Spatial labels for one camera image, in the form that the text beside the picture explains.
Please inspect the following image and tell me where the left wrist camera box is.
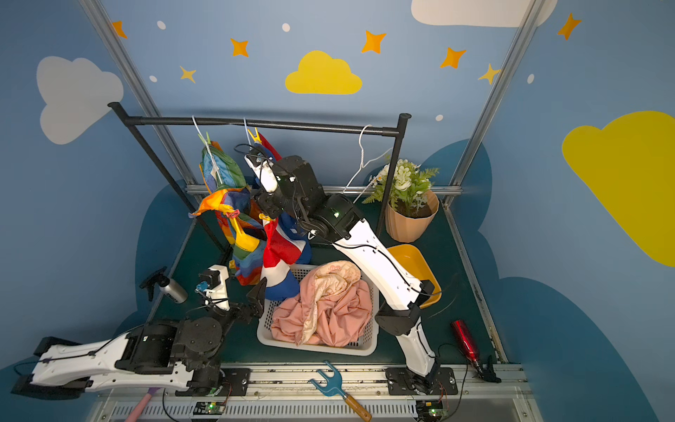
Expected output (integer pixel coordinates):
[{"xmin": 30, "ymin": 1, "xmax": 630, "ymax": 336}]
[{"xmin": 195, "ymin": 265, "xmax": 230, "ymax": 311}]

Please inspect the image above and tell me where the beige faceted flower pot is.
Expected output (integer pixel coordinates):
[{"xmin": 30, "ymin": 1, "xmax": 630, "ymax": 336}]
[{"xmin": 385, "ymin": 190, "xmax": 439, "ymax": 243}]

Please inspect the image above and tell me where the purple silicone spatula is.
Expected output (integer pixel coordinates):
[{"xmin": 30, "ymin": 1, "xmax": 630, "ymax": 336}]
[{"xmin": 125, "ymin": 388, "xmax": 158, "ymax": 422}]

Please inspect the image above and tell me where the white wire hanger pink jacket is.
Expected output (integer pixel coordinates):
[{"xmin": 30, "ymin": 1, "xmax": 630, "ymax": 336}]
[{"xmin": 342, "ymin": 124, "xmax": 394, "ymax": 204}]

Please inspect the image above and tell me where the artificial white flowers plant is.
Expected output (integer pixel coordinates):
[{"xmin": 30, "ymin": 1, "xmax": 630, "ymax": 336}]
[{"xmin": 388, "ymin": 159, "xmax": 439, "ymax": 218}]

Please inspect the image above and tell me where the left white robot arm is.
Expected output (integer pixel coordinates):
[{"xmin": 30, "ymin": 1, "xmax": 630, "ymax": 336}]
[{"xmin": 12, "ymin": 282, "xmax": 266, "ymax": 400}]

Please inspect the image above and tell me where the blue red white jacket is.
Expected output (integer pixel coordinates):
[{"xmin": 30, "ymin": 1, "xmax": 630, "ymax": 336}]
[{"xmin": 248, "ymin": 135, "xmax": 312, "ymax": 302}]

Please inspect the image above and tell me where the white hanger rainbow jacket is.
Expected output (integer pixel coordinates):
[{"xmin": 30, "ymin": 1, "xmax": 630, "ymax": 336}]
[{"xmin": 192, "ymin": 116, "xmax": 223, "ymax": 183}]

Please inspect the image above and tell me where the blue garden fork tool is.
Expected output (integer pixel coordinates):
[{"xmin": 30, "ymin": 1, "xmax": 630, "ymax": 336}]
[{"xmin": 309, "ymin": 360, "xmax": 373, "ymax": 422}]

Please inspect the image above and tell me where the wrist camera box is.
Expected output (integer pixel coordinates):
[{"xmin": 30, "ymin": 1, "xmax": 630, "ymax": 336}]
[
  {"xmin": 195, "ymin": 265, "xmax": 230, "ymax": 311},
  {"xmin": 244, "ymin": 151, "xmax": 279, "ymax": 193}
]

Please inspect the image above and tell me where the yellow clothespin top blue jacket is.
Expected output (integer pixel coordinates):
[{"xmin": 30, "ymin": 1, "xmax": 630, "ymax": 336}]
[{"xmin": 247, "ymin": 128, "xmax": 262, "ymax": 143}]

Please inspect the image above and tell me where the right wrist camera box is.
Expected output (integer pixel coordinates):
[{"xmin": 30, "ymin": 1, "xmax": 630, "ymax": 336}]
[{"xmin": 244, "ymin": 151, "xmax": 279, "ymax": 193}]

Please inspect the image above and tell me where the green clothespin rainbow jacket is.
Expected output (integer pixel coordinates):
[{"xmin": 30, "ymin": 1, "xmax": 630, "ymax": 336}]
[{"xmin": 198, "ymin": 131, "xmax": 211, "ymax": 149}]

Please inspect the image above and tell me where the yellow plastic tray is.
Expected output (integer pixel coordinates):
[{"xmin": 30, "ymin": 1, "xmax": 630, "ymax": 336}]
[{"xmin": 388, "ymin": 244, "xmax": 442, "ymax": 309}]

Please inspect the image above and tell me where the rainbow striped jacket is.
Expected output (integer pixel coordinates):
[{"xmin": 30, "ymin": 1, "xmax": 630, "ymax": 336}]
[{"xmin": 191, "ymin": 141, "xmax": 266, "ymax": 286}]

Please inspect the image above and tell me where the black clothes rack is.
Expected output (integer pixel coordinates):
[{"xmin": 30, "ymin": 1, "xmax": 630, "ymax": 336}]
[{"xmin": 108, "ymin": 102, "xmax": 411, "ymax": 244}]

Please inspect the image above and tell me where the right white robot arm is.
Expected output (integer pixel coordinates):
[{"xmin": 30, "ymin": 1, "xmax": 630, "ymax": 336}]
[{"xmin": 245, "ymin": 154, "xmax": 439, "ymax": 383}]

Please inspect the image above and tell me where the pink kids jacket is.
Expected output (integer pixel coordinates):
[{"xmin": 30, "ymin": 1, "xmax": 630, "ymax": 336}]
[{"xmin": 271, "ymin": 260, "xmax": 373, "ymax": 347}]

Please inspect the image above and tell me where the white plastic laundry basket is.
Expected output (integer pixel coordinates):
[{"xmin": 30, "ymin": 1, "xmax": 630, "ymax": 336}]
[{"xmin": 257, "ymin": 260, "xmax": 379, "ymax": 356}]

